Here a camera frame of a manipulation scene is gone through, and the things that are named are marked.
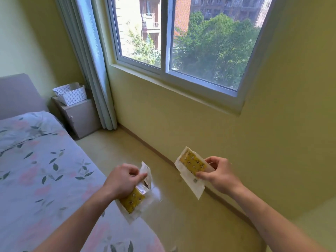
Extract person's right hand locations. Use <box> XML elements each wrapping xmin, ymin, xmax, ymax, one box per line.
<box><xmin>195</xmin><ymin>156</ymin><xmax>244</xmax><ymax>196</ymax></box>

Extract person's left hand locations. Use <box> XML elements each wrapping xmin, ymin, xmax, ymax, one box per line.
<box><xmin>102</xmin><ymin>163</ymin><xmax>148</xmax><ymax>201</ymax></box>

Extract yellow patterned packet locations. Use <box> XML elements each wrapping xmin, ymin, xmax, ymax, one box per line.
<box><xmin>174</xmin><ymin>146</ymin><xmax>216</xmax><ymax>200</ymax></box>
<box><xmin>115</xmin><ymin>162</ymin><xmax>162</xmax><ymax>225</ymax></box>

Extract person's left forearm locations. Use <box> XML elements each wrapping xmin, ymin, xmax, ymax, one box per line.
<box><xmin>32</xmin><ymin>184</ymin><xmax>116</xmax><ymax>252</ymax></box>

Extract person's right forearm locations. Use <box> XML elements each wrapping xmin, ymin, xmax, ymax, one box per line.
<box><xmin>230</xmin><ymin>184</ymin><xmax>329</xmax><ymax>252</ymax></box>

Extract grey wooden nightstand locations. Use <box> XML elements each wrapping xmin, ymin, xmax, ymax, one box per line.
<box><xmin>51</xmin><ymin>96</ymin><xmax>102</xmax><ymax>140</ymax></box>

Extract floral grey bed cover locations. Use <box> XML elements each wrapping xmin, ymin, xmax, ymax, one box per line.
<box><xmin>0</xmin><ymin>121</ymin><xmax>166</xmax><ymax>252</ymax></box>

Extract white perforated plastic basket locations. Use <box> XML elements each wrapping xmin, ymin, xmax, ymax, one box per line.
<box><xmin>52</xmin><ymin>82</ymin><xmax>88</xmax><ymax>107</ymax></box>

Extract floral grey pillow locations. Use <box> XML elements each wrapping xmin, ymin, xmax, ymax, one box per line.
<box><xmin>0</xmin><ymin>111</ymin><xmax>67</xmax><ymax>153</ymax></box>

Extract pale blue curtain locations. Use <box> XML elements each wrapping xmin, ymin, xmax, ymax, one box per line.
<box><xmin>55</xmin><ymin>0</ymin><xmax>118</xmax><ymax>131</ymax></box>

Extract green trees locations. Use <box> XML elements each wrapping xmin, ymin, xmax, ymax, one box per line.
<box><xmin>125</xmin><ymin>12</ymin><xmax>261</xmax><ymax>90</ymax></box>

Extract grey padded headboard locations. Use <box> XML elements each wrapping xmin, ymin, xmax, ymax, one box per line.
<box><xmin>0</xmin><ymin>73</ymin><xmax>49</xmax><ymax>121</ymax></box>

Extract brick apartment building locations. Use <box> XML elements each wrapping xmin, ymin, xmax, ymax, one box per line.
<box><xmin>115</xmin><ymin>0</ymin><xmax>271</xmax><ymax>58</ymax></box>

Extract white sliding window frame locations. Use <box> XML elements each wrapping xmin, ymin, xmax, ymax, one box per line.
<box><xmin>104</xmin><ymin>0</ymin><xmax>275</xmax><ymax>98</ymax></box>

